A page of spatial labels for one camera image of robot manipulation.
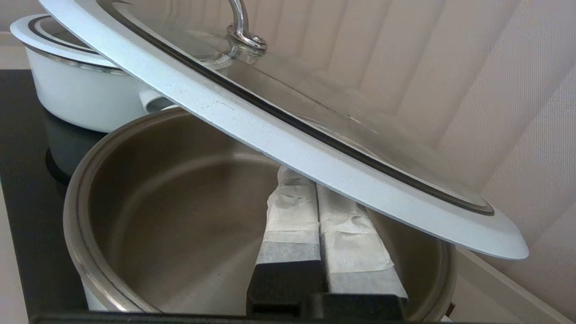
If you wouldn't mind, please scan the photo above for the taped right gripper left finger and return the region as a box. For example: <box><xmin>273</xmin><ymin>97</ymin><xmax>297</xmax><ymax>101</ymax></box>
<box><xmin>247</xmin><ymin>166</ymin><xmax>324</xmax><ymax>315</ymax></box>

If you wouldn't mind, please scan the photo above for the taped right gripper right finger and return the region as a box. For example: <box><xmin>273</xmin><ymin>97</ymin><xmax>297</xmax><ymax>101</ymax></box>
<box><xmin>316</xmin><ymin>184</ymin><xmax>408</xmax><ymax>300</ymax></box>

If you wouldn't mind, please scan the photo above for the glass lid white rim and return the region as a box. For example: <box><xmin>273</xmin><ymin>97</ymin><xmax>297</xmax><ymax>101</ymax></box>
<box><xmin>10</xmin><ymin>13</ymin><xmax>117</xmax><ymax>69</ymax></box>
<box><xmin>38</xmin><ymin>0</ymin><xmax>529</xmax><ymax>261</ymax></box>

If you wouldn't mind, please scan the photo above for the small white pot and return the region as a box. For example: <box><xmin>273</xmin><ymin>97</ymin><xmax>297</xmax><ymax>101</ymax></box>
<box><xmin>63</xmin><ymin>106</ymin><xmax>457</xmax><ymax>322</ymax></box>

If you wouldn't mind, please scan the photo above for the large white pot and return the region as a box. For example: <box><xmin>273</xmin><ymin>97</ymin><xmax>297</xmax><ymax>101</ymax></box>
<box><xmin>25</xmin><ymin>45</ymin><xmax>176</xmax><ymax>133</ymax></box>

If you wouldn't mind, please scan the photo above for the black glass cooktop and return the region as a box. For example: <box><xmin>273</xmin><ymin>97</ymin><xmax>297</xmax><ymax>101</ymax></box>
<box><xmin>0</xmin><ymin>70</ymin><xmax>97</xmax><ymax>318</ymax></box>

